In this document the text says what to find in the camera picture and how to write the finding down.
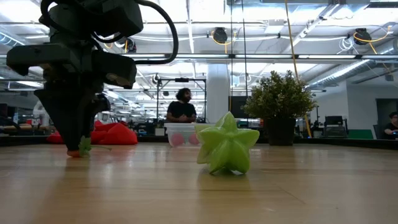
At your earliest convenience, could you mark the silver ceiling air duct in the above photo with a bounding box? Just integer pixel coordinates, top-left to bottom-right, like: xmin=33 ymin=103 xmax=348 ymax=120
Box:
xmin=306 ymin=58 xmax=398 ymax=91

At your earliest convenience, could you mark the thin black hanging cable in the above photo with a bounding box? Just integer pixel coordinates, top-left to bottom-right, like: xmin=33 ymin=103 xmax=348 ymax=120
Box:
xmin=229 ymin=0 xmax=234 ymax=113

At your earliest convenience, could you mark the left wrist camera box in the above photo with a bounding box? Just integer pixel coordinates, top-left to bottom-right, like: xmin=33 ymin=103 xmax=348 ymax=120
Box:
xmin=90 ymin=0 xmax=144 ymax=39

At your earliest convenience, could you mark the person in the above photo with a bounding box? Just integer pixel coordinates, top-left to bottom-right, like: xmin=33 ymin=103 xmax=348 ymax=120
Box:
xmin=381 ymin=111 xmax=398 ymax=140
xmin=166 ymin=87 xmax=198 ymax=123

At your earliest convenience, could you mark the white building column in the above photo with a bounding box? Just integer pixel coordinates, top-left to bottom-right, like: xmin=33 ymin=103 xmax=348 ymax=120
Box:
xmin=206 ymin=63 xmax=231 ymax=124

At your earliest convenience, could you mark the black office chair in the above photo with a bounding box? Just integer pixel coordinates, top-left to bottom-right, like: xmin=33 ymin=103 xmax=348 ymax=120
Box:
xmin=323 ymin=115 xmax=349 ymax=138

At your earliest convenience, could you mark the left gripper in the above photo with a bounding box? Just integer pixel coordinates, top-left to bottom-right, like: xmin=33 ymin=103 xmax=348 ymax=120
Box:
xmin=5 ymin=30 xmax=138 ymax=154

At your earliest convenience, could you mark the black table frame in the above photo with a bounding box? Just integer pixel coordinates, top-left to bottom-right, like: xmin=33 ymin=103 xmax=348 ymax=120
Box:
xmin=0 ymin=135 xmax=398 ymax=151

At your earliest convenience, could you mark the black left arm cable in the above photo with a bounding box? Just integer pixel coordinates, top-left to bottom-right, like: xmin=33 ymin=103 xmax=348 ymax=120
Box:
xmin=133 ymin=0 xmax=180 ymax=65

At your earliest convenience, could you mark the red toy fruit with stem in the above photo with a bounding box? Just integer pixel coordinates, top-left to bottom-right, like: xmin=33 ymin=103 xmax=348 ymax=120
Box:
xmin=67 ymin=135 xmax=113 ymax=158

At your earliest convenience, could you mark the green toy starfruit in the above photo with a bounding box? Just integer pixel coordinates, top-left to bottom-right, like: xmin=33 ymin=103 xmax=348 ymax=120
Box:
xmin=195 ymin=111 xmax=261 ymax=175

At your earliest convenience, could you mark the clear plastic tupperware container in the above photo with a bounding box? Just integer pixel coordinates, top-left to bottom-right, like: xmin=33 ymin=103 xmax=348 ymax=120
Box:
xmin=164 ymin=123 xmax=217 ymax=148

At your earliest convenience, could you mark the black background rig frame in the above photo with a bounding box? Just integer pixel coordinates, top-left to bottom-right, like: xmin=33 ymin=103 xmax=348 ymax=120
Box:
xmin=155 ymin=77 xmax=208 ymax=125

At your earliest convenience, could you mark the white robot figure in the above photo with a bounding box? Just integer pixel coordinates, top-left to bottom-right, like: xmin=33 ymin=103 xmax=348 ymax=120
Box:
xmin=32 ymin=99 xmax=50 ymax=127

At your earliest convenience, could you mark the black monitor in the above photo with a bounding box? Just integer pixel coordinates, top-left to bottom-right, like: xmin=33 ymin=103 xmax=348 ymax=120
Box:
xmin=229 ymin=95 xmax=249 ymax=119

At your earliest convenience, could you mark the red toy strawberry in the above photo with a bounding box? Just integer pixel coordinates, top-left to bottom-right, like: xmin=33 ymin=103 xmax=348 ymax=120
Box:
xmin=170 ymin=133 xmax=186 ymax=147

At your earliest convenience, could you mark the green panel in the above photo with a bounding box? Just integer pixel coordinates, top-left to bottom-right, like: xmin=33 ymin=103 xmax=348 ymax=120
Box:
xmin=348 ymin=129 xmax=374 ymax=140

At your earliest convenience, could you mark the long ceiling light bar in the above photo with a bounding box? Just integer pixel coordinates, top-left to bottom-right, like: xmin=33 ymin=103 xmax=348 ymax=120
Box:
xmin=121 ymin=53 xmax=398 ymax=60

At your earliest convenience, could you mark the potted green plant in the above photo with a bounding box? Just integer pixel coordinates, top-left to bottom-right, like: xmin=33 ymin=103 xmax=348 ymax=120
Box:
xmin=242 ymin=70 xmax=318 ymax=146

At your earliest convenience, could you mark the black ceiling cable reel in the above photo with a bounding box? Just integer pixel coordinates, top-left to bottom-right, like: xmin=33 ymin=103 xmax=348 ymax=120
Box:
xmin=211 ymin=27 xmax=229 ymax=45
xmin=353 ymin=27 xmax=374 ymax=46
xmin=113 ymin=37 xmax=137 ymax=54

